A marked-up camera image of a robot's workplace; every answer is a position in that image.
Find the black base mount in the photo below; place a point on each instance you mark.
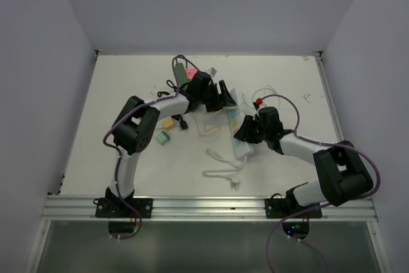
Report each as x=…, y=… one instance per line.
x=107, y=209
x=278, y=207

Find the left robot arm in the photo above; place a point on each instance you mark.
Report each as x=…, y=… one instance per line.
x=134, y=127

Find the green usb charger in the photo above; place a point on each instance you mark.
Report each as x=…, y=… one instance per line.
x=162, y=137

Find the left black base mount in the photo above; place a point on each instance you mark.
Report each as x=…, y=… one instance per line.
x=107, y=209

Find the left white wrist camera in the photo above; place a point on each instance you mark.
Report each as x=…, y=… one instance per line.
x=211, y=71

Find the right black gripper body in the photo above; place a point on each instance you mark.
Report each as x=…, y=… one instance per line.
x=264, y=132

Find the aluminium front rail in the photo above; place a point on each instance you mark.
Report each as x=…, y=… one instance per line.
x=200, y=208

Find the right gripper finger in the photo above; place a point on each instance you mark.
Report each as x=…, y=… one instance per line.
x=248, y=136
x=250, y=125

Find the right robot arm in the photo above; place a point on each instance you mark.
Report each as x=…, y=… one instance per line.
x=342, y=175

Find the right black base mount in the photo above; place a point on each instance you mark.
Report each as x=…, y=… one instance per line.
x=278, y=207

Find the pink plug adapter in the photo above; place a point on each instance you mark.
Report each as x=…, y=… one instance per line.
x=190, y=73

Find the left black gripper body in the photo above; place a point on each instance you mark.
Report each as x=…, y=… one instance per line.
x=210, y=98

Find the green power strip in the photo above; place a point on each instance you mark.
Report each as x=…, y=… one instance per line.
x=181, y=75

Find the yellow usb charger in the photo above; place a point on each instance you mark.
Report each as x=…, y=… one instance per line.
x=168, y=123

